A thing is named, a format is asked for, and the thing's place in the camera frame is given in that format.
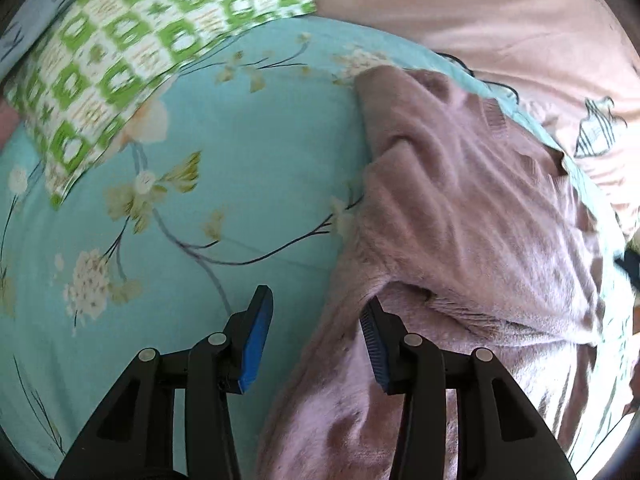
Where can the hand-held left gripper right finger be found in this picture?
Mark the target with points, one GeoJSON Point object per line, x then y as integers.
{"type": "Point", "coordinates": [376, 350]}

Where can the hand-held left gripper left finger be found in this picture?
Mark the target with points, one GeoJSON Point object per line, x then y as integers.
{"type": "Point", "coordinates": [254, 340]}

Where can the mauve knit sweater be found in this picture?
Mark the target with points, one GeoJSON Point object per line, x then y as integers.
{"type": "Point", "coordinates": [450, 210]}

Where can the turquoise floral bedsheet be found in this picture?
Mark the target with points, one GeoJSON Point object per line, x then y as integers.
{"type": "Point", "coordinates": [225, 160]}

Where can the green checkered pillow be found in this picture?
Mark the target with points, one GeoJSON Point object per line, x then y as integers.
{"type": "Point", "coordinates": [125, 60]}

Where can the mauve pink sheet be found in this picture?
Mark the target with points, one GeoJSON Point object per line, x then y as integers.
{"type": "Point", "coordinates": [6, 122]}

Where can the pink quilt with plaid hearts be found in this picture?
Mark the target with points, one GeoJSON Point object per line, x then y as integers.
{"type": "Point", "coordinates": [500, 10]}

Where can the grey lettered pillow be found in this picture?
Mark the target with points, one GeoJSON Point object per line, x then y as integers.
{"type": "Point", "coordinates": [27, 25]}

